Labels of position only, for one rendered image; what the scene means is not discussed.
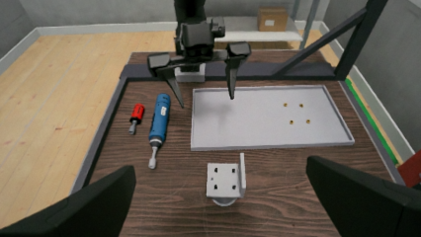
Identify red nut driver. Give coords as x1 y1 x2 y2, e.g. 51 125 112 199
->
128 104 144 134

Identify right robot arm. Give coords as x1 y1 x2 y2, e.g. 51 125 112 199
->
174 0 225 72

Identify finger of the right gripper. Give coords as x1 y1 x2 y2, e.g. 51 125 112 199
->
225 56 245 100
156 66 185 109

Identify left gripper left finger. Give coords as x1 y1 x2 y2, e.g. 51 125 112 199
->
0 165 136 237

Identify blue cordless screwdriver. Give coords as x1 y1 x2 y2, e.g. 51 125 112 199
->
149 93 171 168

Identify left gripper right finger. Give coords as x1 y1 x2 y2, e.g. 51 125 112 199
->
305 155 421 237

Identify grey cylinder with black studs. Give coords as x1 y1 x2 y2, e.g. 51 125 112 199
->
211 168 236 206

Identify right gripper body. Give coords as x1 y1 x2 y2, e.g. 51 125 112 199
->
146 17 252 78

